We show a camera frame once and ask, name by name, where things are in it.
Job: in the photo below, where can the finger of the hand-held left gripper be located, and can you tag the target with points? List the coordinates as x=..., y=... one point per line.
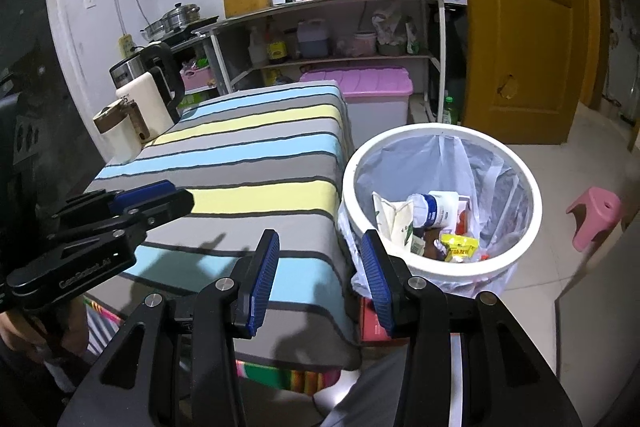
x=165, y=207
x=145, y=192

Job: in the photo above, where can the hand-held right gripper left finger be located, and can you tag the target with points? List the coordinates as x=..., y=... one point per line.
x=265, y=277

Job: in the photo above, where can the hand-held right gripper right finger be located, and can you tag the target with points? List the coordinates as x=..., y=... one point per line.
x=375, y=277

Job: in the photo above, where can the yellow snack wrapper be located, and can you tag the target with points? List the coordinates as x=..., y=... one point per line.
x=459, y=248

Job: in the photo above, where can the white bottle blue label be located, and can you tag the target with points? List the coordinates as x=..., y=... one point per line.
x=437, y=209

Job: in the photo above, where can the person's left forearm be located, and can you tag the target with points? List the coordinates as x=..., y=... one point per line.
x=20, y=377

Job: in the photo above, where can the person's left hand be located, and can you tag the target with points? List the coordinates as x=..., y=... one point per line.
x=15, y=332

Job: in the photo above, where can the red cardboard box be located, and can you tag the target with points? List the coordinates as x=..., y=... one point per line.
x=372, y=322

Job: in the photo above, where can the white canister brown lid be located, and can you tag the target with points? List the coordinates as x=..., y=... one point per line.
x=120, y=137

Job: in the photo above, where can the cream white appliance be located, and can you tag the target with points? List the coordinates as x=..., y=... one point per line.
x=147, y=107

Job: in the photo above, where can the person's grey trousers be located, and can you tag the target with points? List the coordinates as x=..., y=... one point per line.
x=365, y=387

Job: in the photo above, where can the small pink basket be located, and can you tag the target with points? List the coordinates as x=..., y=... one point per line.
x=195, y=79

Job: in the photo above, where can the black slotted chair back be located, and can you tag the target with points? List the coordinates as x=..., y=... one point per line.
x=22, y=132

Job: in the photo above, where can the yellowed power strip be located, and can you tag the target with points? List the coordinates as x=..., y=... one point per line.
x=126, y=45

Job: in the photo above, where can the small steel pot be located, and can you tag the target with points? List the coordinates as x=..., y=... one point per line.
x=154, y=31

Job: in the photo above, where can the yellow oil bottle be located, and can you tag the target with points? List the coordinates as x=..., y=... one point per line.
x=277, y=78

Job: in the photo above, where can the black cooktop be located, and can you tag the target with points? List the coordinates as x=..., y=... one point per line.
x=200, y=27

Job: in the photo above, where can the steel steamer pot with lid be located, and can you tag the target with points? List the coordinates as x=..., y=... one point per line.
x=182, y=17

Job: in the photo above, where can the green plastic bottle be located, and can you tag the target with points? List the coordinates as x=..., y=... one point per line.
x=450, y=112

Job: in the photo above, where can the white plastic bottle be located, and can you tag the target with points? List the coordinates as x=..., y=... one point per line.
x=257, y=47

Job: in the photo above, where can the storage box pink lid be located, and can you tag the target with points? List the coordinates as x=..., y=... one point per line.
x=375, y=84

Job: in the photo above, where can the dark bottle yellow label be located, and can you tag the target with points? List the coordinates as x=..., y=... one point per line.
x=276, y=47

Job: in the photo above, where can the dark glass window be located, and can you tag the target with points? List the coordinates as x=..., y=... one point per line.
x=30, y=32

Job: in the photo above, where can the translucent jerrycan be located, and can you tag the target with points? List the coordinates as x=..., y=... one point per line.
x=312, y=39

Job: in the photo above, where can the pink plastic stool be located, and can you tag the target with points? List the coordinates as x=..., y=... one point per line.
x=597, y=212

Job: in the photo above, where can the pink plastic tub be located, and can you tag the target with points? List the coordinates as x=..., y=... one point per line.
x=365, y=44

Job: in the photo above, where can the crumpled plastic bags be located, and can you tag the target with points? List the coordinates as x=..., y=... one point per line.
x=392, y=29

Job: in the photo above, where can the yellow wooden door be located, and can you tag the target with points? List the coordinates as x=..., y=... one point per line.
x=525, y=32

